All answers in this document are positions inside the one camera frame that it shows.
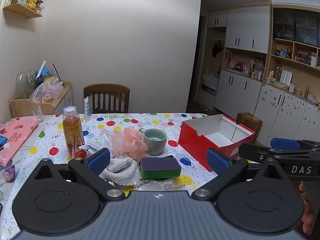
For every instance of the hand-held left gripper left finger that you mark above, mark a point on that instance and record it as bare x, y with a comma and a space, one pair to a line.
100, 158

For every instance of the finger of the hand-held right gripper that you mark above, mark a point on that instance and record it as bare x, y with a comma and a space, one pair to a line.
252, 152
285, 143

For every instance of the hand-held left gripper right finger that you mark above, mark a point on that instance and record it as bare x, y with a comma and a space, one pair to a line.
217, 158

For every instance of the white fuzzy cloth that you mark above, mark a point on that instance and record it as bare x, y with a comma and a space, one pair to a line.
117, 170

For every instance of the red cardboard box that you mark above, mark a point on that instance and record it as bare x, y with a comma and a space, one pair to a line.
192, 137

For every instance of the purple green sponge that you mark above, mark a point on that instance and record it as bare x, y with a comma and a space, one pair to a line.
160, 165

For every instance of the person's right hand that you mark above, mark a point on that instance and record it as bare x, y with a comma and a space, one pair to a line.
307, 215

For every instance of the clear plastic sheet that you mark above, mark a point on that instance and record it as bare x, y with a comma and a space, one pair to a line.
106, 138

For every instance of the brown cardboard box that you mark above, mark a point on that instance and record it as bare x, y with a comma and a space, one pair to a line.
250, 122

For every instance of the pink mesh bath pouf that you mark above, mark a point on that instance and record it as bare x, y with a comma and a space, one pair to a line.
130, 140

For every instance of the amber tea bottle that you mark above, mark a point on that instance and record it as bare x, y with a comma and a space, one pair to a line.
72, 135

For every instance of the black chair cushion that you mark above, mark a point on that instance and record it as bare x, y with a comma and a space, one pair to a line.
102, 110

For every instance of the white printed tube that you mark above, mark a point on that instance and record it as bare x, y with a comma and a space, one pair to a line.
87, 110

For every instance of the pale green cup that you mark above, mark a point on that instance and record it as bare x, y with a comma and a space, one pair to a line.
155, 145

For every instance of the balloon printed tablecloth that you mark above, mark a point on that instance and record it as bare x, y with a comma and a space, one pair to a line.
160, 122

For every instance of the wooden chair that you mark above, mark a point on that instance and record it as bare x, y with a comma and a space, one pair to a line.
106, 87

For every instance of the clear glass tumbler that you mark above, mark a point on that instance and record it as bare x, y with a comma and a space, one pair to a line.
38, 112

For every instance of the white plastic bag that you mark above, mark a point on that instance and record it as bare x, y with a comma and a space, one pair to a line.
210, 80

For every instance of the shelf knickknacks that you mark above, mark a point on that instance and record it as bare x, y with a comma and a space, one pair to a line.
246, 67

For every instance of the pink printed cloth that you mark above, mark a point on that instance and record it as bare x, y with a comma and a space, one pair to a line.
17, 135

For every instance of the clear plastic bags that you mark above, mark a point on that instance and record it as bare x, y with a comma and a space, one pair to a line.
47, 90

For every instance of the purple wrapper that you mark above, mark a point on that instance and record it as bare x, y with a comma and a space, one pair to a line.
8, 173

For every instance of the wooden side cabinet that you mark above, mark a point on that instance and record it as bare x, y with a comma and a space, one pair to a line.
22, 107

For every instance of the thin black stick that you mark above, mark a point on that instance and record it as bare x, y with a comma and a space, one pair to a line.
58, 75

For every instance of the blue plush toy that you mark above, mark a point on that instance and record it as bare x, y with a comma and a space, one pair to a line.
3, 141

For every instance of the white stick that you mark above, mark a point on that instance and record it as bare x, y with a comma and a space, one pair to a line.
41, 69

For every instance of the glass vase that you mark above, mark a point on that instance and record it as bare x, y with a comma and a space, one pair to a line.
23, 82

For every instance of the black hanging bag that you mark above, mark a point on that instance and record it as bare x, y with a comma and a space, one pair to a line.
217, 48

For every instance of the white wall cabinet unit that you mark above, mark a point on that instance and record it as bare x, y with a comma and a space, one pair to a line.
240, 30

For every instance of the wooden wall shelf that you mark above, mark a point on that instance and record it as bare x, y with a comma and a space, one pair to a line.
22, 11

